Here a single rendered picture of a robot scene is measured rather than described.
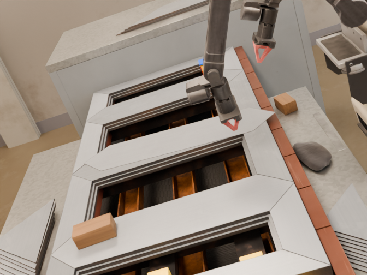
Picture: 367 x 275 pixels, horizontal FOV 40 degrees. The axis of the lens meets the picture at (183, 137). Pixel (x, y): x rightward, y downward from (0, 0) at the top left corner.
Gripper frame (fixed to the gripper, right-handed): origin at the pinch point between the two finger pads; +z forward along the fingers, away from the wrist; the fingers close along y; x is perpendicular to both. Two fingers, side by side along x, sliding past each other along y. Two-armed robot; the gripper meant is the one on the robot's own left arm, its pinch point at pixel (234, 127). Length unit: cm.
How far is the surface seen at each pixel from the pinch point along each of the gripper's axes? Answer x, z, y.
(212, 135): -8.5, 10.6, -12.0
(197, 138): -14.0, 10.6, -12.6
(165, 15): -17, 11, -110
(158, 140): -28.9, 12.0, -20.4
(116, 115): -49, 20, -54
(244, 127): 3.1, 10.3, -9.9
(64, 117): -149, 141, -244
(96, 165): -54, 10, -17
